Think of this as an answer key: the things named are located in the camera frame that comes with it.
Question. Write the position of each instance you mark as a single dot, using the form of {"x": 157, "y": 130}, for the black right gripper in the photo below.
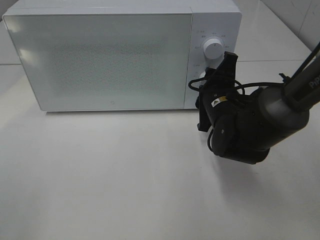
{"x": 212, "y": 102}

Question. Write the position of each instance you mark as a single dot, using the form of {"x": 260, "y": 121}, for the white timer knob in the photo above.
{"x": 202, "y": 76}

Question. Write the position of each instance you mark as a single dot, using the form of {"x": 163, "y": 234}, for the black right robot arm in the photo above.
{"x": 244, "y": 121}

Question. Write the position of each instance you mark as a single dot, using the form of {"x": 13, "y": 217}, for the white upper power knob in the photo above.
{"x": 213, "y": 48}

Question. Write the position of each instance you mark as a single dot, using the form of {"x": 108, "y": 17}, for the white microwave oven body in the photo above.
{"x": 209, "y": 18}

